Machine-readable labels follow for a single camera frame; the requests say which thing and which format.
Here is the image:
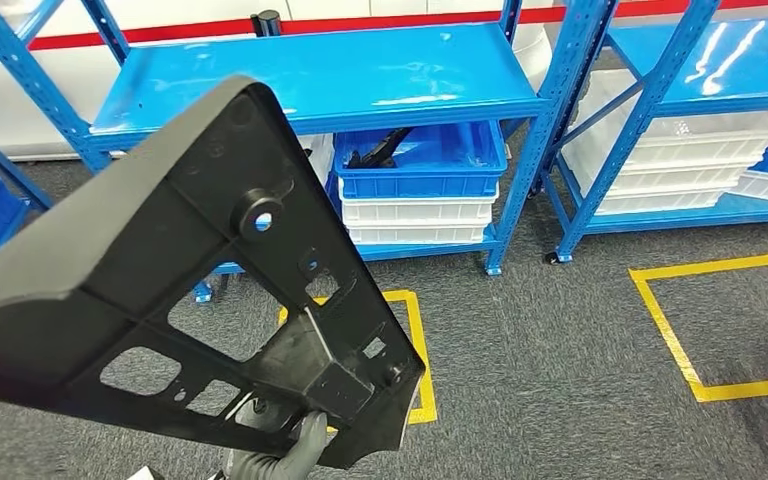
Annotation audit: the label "small black plastic part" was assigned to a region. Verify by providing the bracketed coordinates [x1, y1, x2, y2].
[346, 127, 416, 170]

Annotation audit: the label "white car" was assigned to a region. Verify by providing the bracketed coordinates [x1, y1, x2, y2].
[0, 0, 554, 164]

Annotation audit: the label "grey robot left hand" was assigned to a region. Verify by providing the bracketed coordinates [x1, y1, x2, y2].
[276, 410, 330, 480]

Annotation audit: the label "red barrier belt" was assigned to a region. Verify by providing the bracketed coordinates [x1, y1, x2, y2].
[0, 0, 723, 58]

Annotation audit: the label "large black plastic plate bracket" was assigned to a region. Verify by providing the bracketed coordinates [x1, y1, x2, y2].
[0, 74, 427, 470]

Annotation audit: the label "blue metal shelf rack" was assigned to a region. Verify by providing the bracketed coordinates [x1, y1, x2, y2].
[530, 0, 768, 265]
[0, 115, 54, 276]
[0, 0, 618, 306]

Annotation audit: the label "black stanchion post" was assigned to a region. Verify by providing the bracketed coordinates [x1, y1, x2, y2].
[250, 9, 284, 38]

